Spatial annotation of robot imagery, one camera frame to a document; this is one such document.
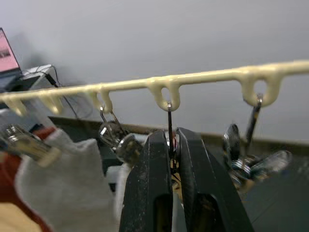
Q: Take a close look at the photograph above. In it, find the silver laptop stand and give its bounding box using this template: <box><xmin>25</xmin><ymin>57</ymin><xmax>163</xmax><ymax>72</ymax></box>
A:
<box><xmin>21</xmin><ymin>63</ymin><xmax>59</xmax><ymax>84</ymax></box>

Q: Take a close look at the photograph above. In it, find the metal clothes clip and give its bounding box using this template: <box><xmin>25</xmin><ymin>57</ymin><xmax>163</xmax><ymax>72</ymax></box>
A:
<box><xmin>98</xmin><ymin>105</ymin><xmax>143</xmax><ymax>163</ymax></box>
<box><xmin>0</xmin><ymin>123</ymin><xmax>61</xmax><ymax>168</ymax></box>
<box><xmin>223</xmin><ymin>93</ymin><xmax>294</xmax><ymax>194</ymax></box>
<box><xmin>165</xmin><ymin>101</ymin><xmax>182</xmax><ymax>192</ymax></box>

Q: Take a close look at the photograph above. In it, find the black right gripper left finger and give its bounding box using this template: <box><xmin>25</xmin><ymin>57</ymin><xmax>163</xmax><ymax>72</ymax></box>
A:
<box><xmin>118</xmin><ymin>130</ymin><xmax>174</xmax><ymax>232</ymax></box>

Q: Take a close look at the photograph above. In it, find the laptop with pink screen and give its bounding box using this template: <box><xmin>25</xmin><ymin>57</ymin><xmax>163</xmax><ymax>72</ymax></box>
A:
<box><xmin>0</xmin><ymin>27</ymin><xmax>42</xmax><ymax>93</ymax></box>

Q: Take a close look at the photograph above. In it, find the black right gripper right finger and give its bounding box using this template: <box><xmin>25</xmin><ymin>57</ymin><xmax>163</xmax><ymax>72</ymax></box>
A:
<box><xmin>176</xmin><ymin>127</ymin><xmax>255</xmax><ymax>232</ymax></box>

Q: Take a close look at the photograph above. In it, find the black cable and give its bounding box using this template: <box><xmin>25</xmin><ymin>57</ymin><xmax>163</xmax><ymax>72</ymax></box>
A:
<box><xmin>36</xmin><ymin>64</ymin><xmax>94</xmax><ymax>119</ymax></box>

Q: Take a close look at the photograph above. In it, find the grey sock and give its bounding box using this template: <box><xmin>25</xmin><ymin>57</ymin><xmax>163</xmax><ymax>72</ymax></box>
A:
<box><xmin>14</xmin><ymin>128</ymin><xmax>116</xmax><ymax>232</ymax></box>

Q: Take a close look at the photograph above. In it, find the cream plastic clip hanger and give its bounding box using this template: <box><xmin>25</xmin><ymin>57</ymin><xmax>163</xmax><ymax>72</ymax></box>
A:
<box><xmin>0</xmin><ymin>59</ymin><xmax>309</xmax><ymax>116</ymax></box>

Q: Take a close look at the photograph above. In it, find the red and cream sock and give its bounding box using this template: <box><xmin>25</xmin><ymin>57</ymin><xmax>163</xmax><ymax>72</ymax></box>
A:
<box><xmin>0</xmin><ymin>125</ymin><xmax>57</xmax><ymax>232</ymax></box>

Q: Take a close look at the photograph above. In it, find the white sock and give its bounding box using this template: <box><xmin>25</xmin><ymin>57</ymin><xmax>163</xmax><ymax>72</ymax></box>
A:
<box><xmin>106</xmin><ymin>162</ymin><xmax>132</xmax><ymax>218</ymax></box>

